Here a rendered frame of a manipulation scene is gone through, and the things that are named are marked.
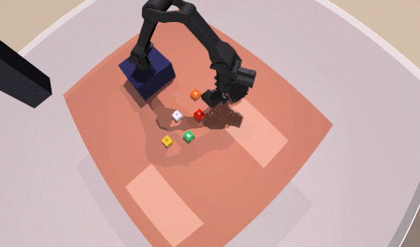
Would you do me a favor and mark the green digit block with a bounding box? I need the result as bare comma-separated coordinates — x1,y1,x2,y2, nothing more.
183,130,194,143

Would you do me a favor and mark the orange block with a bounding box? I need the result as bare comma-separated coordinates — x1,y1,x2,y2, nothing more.
190,89,201,100

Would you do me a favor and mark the yellow block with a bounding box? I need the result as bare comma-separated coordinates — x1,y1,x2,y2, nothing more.
162,135,173,146

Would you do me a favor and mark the red block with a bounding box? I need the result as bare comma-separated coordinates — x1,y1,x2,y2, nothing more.
194,109,205,120

